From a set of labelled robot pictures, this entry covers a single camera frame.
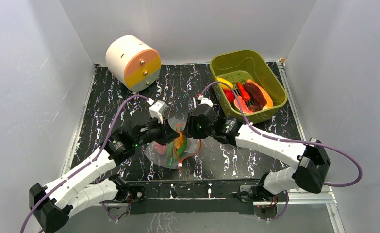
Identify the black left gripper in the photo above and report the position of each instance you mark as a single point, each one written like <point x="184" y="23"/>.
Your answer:
<point x="168" y="134"/>

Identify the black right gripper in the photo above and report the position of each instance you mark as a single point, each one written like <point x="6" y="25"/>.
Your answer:
<point x="190" y="125"/>

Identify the pink peach toy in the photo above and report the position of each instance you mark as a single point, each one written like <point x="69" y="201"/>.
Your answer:
<point x="160" y="149"/>

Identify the clear zip top bag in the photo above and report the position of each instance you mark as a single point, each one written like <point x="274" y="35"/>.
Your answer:
<point x="193" y="146"/>

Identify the green chili pepper toy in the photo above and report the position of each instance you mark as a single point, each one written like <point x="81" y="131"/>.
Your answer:
<point x="174" y="156"/>

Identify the yellow mango toy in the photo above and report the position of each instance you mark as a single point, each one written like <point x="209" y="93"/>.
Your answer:
<point x="225" y="84"/>

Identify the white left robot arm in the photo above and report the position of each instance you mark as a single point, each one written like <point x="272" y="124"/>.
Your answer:
<point x="55" y="203"/>

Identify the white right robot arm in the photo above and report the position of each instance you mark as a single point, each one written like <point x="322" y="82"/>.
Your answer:
<point x="307" y="163"/>

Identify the black and white pen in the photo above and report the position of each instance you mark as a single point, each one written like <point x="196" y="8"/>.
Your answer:
<point x="194" y="103"/>

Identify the red bell pepper toy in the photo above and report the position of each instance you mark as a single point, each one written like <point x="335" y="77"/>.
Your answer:
<point x="229" y="95"/>

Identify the pink watermelon slice toy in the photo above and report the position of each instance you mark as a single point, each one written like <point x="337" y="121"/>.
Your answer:
<point x="240" y="105"/>

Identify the red chili pepper toy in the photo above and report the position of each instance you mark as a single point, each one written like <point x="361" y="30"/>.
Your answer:
<point x="244" y="94"/>

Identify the orange brown papaya slice toy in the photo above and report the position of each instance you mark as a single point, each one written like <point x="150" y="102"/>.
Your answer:
<point x="260" y="97"/>

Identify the olive green plastic bin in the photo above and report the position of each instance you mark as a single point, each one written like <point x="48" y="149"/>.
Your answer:
<point x="242" y="65"/>

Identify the round white drawer cabinet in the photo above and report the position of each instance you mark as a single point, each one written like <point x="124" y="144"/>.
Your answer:
<point x="134" y="63"/>

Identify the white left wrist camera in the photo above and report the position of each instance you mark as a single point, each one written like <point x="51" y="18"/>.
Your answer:
<point x="157" y="110"/>

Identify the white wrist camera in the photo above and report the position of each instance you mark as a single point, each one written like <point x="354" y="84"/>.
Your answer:
<point x="201" y="99"/>
<point x="157" y="110"/>

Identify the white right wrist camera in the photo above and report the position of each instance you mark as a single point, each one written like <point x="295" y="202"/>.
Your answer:
<point x="201" y="99"/>

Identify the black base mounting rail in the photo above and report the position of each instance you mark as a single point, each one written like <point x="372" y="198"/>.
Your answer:
<point x="193" y="194"/>

